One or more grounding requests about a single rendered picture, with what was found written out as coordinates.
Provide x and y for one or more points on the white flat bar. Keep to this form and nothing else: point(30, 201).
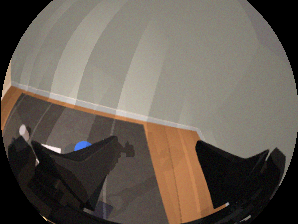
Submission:
point(53, 149)

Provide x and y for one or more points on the blue cylinder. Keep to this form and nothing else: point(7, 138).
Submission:
point(80, 145)

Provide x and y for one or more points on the white cylinder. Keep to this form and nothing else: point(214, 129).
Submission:
point(24, 133)

